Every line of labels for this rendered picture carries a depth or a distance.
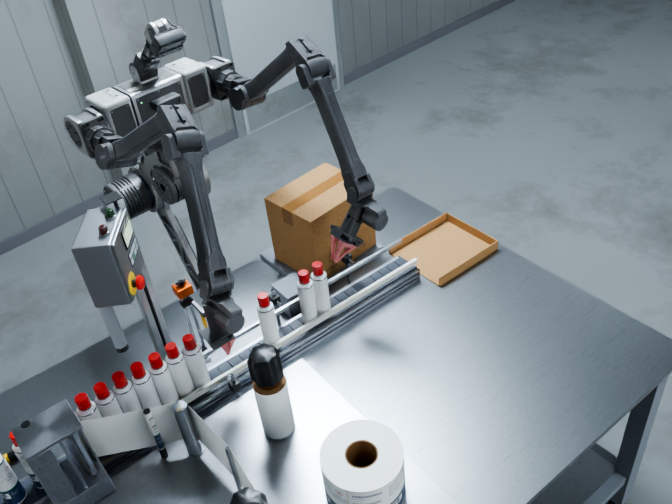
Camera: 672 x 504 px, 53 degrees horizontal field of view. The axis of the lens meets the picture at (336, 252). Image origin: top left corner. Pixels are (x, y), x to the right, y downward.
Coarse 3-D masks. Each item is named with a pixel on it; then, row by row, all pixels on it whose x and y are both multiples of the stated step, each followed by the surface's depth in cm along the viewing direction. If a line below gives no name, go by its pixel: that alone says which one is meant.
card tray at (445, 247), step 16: (432, 224) 256; (448, 224) 258; (464, 224) 253; (416, 240) 252; (432, 240) 251; (448, 240) 250; (464, 240) 249; (480, 240) 249; (496, 240) 242; (400, 256) 245; (416, 256) 245; (432, 256) 244; (448, 256) 243; (464, 256) 242; (480, 256) 239; (432, 272) 237; (448, 272) 230
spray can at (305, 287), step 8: (304, 272) 203; (304, 280) 203; (304, 288) 204; (312, 288) 206; (304, 296) 206; (312, 296) 207; (304, 304) 208; (312, 304) 209; (304, 312) 211; (312, 312) 211; (304, 320) 213
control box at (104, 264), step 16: (96, 208) 170; (96, 224) 163; (112, 224) 163; (80, 240) 159; (96, 240) 158; (112, 240) 158; (80, 256) 158; (96, 256) 158; (112, 256) 158; (96, 272) 161; (112, 272) 161; (128, 272) 166; (96, 288) 164; (112, 288) 164; (128, 288) 165; (96, 304) 167; (112, 304) 167
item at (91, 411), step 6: (78, 396) 172; (84, 396) 172; (78, 402) 170; (84, 402) 171; (90, 402) 173; (78, 408) 173; (84, 408) 172; (90, 408) 173; (96, 408) 175; (78, 414) 173; (84, 414) 172; (90, 414) 173; (96, 414) 175; (84, 420) 173
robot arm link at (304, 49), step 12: (288, 48) 195; (300, 48) 194; (312, 48) 196; (276, 60) 204; (288, 60) 199; (300, 60) 193; (312, 60) 193; (324, 60) 195; (264, 72) 210; (276, 72) 206; (288, 72) 206; (312, 72) 193; (324, 72) 196; (252, 84) 217; (264, 84) 213; (240, 96) 221; (252, 96) 219; (264, 96) 227; (240, 108) 224
